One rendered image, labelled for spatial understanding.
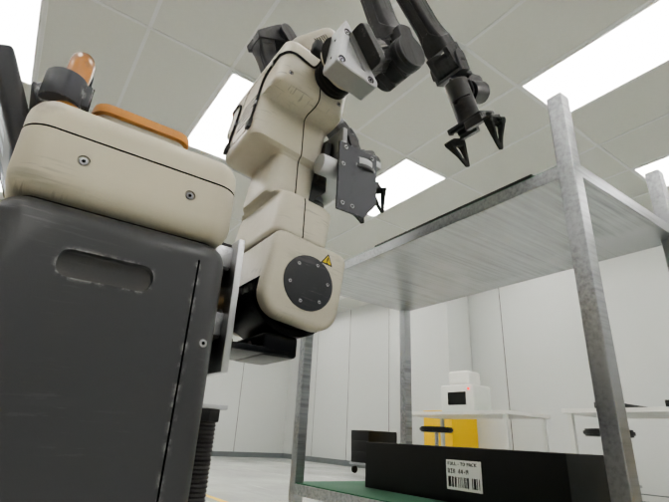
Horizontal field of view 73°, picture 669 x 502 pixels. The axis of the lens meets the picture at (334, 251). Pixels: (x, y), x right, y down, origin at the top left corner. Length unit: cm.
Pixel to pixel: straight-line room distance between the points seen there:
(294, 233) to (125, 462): 48
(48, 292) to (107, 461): 17
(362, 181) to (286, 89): 24
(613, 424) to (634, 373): 531
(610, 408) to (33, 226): 77
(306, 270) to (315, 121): 35
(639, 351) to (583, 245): 527
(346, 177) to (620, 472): 66
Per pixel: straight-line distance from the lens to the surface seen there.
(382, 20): 110
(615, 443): 80
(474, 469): 111
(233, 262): 82
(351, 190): 94
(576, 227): 87
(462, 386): 555
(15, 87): 79
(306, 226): 86
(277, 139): 95
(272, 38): 151
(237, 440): 1084
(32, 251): 54
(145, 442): 53
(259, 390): 1104
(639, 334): 612
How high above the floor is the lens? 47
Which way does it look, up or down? 22 degrees up
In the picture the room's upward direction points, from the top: 3 degrees clockwise
